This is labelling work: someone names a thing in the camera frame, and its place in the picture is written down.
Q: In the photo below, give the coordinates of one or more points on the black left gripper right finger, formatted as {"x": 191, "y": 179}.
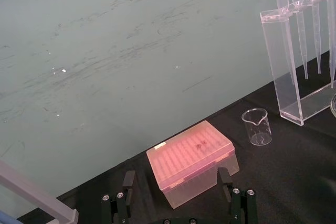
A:
{"x": 225, "y": 182}

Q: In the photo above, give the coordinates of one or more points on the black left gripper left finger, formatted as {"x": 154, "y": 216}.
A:
{"x": 128, "y": 182}

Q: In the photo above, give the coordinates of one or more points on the pink translucent pipette tip box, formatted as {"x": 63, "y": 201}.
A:
{"x": 191, "y": 161}

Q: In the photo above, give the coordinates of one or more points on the small clear glass beaker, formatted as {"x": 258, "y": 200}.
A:
{"x": 257, "y": 129}

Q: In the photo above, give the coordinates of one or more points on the black table cloth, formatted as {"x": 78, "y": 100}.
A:
{"x": 288, "y": 182}

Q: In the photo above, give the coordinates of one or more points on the clear acrylic pipette rack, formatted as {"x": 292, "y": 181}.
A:
{"x": 286, "y": 82}

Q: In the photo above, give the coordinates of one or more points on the blue object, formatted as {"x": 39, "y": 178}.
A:
{"x": 5, "y": 218}

